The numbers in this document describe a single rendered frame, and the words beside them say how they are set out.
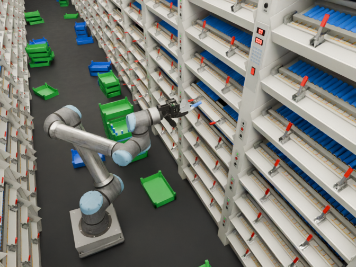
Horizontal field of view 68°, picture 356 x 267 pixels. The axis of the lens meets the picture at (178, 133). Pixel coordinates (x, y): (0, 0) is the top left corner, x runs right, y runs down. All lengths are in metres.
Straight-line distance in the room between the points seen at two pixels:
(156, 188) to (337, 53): 1.85
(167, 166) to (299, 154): 1.65
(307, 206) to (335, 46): 0.63
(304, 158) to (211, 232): 1.23
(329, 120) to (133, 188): 1.81
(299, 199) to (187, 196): 1.28
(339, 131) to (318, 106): 0.12
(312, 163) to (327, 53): 0.40
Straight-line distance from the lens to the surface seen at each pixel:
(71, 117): 1.76
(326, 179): 1.07
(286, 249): 1.55
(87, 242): 2.02
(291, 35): 1.03
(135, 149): 1.35
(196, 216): 2.23
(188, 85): 1.85
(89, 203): 1.86
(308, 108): 1.02
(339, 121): 0.98
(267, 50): 1.10
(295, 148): 1.14
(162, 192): 2.37
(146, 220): 2.22
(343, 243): 1.19
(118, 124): 2.57
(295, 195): 1.25
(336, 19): 1.04
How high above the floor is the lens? 1.86
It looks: 39 degrees down
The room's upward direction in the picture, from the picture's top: straight up
